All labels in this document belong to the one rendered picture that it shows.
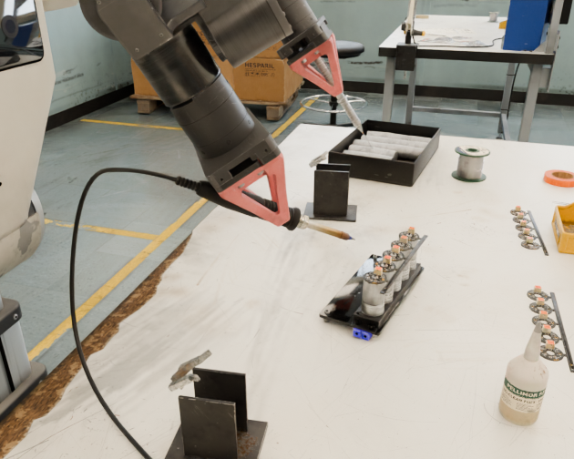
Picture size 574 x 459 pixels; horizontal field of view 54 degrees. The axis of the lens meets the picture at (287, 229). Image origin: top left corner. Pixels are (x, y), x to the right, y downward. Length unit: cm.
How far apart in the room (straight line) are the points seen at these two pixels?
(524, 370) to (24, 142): 62
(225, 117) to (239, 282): 28
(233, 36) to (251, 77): 372
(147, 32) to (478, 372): 43
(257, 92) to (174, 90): 372
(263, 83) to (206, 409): 379
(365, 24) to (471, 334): 452
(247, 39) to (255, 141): 8
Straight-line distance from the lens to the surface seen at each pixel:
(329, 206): 88
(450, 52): 256
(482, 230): 89
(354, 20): 508
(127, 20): 45
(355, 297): 67
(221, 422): 47
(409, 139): 121
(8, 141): 77
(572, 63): 510
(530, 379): 53
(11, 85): 77
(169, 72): 48
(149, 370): 59
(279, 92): 415
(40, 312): 215
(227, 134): 50
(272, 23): 47
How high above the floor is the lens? 113
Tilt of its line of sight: 26 degrees down
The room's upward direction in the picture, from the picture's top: straight up
